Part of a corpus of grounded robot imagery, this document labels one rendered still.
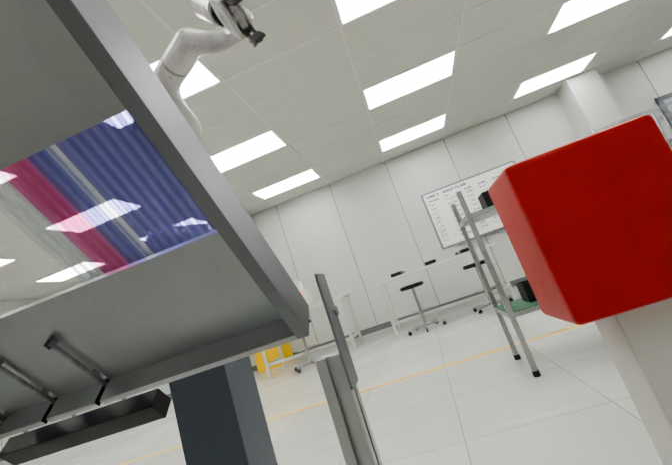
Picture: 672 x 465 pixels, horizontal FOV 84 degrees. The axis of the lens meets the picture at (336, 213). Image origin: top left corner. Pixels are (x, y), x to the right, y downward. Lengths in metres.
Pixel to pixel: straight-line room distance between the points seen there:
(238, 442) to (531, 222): 1.03
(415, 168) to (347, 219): 1.65
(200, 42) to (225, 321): 0.88
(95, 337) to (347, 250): 6.76
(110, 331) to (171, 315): 0.10
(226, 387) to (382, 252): 6.20
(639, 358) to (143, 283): 0.59
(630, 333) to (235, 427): 1.01
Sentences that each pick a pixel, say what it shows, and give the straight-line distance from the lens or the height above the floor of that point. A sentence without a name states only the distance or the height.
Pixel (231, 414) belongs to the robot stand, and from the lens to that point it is 1.23.
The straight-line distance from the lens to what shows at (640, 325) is 0.45.
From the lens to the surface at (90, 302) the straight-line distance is 0.67.
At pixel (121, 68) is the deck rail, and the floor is 0.97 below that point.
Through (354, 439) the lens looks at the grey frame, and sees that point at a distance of 0.62.
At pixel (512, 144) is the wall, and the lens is 7.77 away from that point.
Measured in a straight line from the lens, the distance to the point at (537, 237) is 0.40.
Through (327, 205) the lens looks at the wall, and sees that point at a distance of 7.54.
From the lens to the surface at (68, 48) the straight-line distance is 0.48.
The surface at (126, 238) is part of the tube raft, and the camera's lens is 0.58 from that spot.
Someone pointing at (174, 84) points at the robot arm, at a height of 1.54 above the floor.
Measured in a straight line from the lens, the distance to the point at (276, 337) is 0.61.
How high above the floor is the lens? 0.71
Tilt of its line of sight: 13 degrees up
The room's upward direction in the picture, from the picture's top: 19 degrees counter-clockwise
